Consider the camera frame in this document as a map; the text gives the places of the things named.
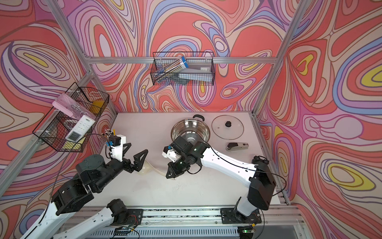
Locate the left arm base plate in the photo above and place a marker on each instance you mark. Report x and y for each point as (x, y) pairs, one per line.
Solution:
(129, 217)

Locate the glass pot lid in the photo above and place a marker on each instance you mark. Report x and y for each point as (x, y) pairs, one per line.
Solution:
(227, 127)

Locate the aluminium rail front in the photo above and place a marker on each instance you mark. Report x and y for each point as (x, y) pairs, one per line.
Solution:
(276, 215)

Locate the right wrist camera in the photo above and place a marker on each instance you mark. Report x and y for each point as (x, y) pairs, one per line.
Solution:
(170, 153)

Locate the black white stapler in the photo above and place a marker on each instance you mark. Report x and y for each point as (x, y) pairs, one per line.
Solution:
(235, 146)

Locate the tube of pencils blue cap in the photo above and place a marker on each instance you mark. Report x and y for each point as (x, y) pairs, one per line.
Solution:
(166, 70)

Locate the black wire basket back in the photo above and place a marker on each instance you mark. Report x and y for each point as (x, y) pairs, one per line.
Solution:
(201, 57)

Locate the white calculator device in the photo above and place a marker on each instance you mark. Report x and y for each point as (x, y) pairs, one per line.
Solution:
(80, 129)

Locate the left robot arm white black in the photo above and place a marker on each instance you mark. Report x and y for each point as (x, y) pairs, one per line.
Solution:
(93, 175)

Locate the yellow sticky notes pad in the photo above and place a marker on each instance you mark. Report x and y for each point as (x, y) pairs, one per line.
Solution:
(68, 145)

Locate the black alarm clock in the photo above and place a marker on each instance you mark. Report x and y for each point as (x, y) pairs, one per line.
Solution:
(258, 158)

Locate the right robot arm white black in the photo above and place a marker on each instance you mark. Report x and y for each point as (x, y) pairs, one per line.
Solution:
(255, 176)

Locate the yellow object in basket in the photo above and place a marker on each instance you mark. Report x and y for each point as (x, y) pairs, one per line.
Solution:
(96, 107)

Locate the stainless steel pot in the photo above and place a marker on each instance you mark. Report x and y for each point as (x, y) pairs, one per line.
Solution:
(192, 130)

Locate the black wire basket left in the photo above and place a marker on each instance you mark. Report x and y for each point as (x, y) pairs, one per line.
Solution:
(55, 126)

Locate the white grey box in basket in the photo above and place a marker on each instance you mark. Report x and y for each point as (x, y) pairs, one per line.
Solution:
(197, 72)

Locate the black wire basket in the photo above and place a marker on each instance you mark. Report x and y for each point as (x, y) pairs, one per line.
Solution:
(201, 57)
(55, 126)

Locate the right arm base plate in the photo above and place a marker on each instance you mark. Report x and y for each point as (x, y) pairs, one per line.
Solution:
(232, 216)

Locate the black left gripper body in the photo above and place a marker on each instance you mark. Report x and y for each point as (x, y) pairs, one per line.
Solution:
(127, 166)

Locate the cream plastic ladle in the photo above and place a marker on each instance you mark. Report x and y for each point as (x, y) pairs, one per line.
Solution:
(147, 168)

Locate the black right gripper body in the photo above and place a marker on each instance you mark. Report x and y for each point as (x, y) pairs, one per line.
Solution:
(183, 164)

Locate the pink box in basket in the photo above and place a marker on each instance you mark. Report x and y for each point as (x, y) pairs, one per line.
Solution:
(65, 104)

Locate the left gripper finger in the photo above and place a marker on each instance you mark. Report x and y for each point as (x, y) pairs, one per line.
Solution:
(125, 148)
(139, 160)

